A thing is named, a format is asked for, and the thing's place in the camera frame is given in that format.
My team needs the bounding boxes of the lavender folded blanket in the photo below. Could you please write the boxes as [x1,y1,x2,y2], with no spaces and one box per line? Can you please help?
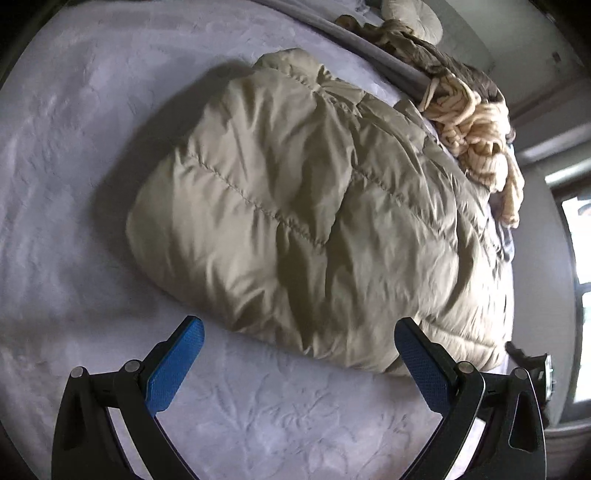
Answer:
[270,0,428,100]

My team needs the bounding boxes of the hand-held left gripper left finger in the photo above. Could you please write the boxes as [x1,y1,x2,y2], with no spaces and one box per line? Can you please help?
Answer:
[52,316,205,480]

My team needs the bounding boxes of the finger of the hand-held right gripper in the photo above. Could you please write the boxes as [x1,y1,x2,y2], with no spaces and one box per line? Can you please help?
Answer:
[505,340,546,370]

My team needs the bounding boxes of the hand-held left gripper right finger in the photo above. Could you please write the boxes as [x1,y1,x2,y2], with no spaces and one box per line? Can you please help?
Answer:
[396,317,547,480]

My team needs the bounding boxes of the bed with lavender cover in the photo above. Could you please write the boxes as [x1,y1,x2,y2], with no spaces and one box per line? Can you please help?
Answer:
[0,0,518,480]

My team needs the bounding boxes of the window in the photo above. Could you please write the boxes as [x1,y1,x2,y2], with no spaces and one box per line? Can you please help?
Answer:
[545,166,591,416]

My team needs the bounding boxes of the beige quilted puffer jacket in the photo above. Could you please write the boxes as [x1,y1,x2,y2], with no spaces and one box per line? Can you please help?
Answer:
[126,47,514,376]

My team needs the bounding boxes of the brown grey fleece garment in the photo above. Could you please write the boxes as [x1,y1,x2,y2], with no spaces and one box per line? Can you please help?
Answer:
[335,14,509,121]

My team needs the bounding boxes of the cream striped knit garment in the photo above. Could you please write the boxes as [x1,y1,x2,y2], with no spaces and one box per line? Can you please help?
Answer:
[420,74,526,228]

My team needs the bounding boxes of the round white pleated pillow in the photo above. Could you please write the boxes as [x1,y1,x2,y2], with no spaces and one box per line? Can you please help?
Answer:
[381,0,445,43]

